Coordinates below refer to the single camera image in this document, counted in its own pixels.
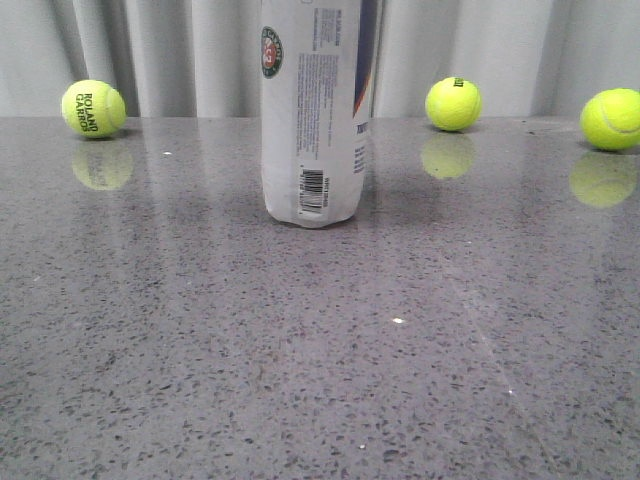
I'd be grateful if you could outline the white tennis ball can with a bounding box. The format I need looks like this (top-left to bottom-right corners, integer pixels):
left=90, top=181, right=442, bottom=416
left=260, top=0, right=379, bottom=228

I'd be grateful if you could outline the Wilson tennis ball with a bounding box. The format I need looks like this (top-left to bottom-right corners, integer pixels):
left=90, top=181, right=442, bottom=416
left=425, top=77, right=482, bottom=131

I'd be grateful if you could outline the Roland Garros tennis ball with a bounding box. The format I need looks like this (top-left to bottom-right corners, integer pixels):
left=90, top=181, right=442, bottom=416
left=61, top=80, right=127, bottom=138

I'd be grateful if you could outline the plain yellow tennis ball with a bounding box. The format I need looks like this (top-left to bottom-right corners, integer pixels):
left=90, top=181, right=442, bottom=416
left=579, top=88, right=639, bottom=151

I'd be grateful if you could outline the grey pleated curtain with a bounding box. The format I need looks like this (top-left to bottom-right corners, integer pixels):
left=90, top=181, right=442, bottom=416
left=1, top=1, right=639, bottom=118

